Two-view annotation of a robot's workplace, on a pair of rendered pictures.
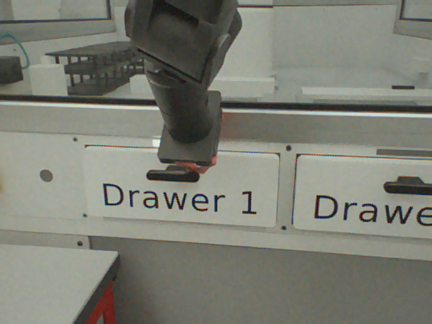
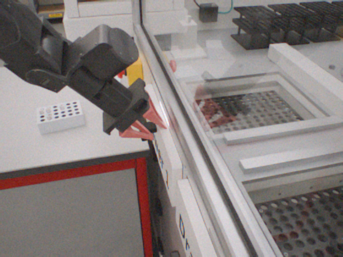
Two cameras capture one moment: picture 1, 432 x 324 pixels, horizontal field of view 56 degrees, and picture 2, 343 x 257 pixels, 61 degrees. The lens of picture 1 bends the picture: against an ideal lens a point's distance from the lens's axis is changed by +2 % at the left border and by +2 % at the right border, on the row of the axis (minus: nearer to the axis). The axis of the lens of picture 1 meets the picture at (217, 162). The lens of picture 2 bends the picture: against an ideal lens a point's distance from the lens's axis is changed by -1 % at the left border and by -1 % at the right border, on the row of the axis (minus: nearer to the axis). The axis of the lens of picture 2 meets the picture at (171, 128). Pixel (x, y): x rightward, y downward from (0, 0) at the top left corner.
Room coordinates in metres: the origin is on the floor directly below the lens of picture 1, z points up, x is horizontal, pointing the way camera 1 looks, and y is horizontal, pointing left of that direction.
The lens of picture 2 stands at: (0.40, -0.41, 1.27)
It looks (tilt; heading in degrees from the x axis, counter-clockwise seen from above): 37 degrees down; 69
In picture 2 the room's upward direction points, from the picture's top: straight up
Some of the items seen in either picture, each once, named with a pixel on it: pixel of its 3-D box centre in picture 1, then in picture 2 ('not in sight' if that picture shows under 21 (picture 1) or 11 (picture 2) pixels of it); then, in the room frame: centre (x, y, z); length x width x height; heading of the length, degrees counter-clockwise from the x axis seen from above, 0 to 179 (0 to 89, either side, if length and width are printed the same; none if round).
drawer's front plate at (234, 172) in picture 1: (180, 186); (160, 137); (0.55, 0.06, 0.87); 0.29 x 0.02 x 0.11; 82
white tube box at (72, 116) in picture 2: not in sight; (60, 116); (0.35, 0.36, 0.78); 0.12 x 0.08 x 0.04; 1
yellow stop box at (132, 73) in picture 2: not in sight; (132, 70); (0.58, 0.39, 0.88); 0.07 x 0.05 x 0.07; 82
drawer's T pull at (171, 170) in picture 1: (175, 172); (147, 127); (0.53, 0.06, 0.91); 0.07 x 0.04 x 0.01; 82
